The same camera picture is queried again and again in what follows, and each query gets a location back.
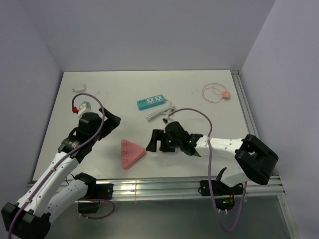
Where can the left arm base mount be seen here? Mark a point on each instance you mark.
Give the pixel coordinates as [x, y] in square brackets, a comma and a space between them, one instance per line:
[100, 198]

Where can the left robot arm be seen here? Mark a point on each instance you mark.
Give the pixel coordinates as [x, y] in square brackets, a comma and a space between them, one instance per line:
[33, 214]

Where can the front aluminium rail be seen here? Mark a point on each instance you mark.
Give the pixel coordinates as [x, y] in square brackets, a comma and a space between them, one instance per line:
[179, 188]

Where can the teal power strip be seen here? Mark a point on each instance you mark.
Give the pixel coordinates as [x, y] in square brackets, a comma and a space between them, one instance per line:
[150, 102]

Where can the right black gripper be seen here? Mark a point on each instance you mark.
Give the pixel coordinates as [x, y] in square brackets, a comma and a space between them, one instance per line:
[159, 134]

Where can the white wall charger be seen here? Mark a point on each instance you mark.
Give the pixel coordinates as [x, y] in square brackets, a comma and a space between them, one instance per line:
[79, 88]

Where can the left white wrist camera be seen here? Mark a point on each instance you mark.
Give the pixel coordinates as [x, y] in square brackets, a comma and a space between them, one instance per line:
[85, 107]

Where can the pink triangular power strip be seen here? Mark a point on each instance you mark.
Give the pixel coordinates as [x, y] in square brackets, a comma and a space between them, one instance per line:
[130, 153]

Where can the right side aluminium rail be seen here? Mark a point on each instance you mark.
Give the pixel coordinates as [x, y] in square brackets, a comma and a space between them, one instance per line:
[250, 124]

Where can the aluminium rail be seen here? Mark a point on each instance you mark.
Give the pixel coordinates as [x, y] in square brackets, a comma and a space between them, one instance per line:
[250, 124]
[179, 188]

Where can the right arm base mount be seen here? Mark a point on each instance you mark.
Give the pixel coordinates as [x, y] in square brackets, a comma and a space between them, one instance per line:
[224, 196]

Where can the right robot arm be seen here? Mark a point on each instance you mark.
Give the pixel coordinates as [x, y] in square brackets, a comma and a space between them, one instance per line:
[254, 160]

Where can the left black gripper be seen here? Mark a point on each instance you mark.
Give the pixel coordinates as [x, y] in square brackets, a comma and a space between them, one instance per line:
[111, 123]

